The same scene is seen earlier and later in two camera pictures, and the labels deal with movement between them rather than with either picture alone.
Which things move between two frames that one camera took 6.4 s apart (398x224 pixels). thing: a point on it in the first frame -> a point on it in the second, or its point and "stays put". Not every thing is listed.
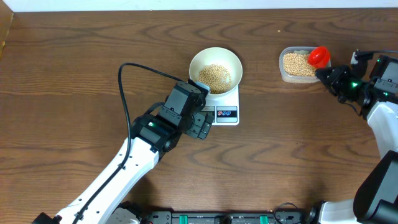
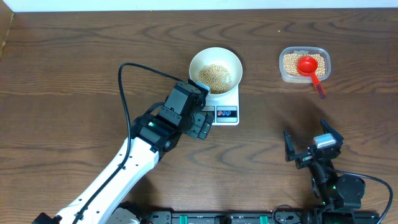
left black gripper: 200,126 stays put
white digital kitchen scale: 225,107 stays put
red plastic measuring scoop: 319,56 -> 307,66
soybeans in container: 298,64 stays put
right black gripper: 337,73 -> 302,161
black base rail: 182,217 stays put
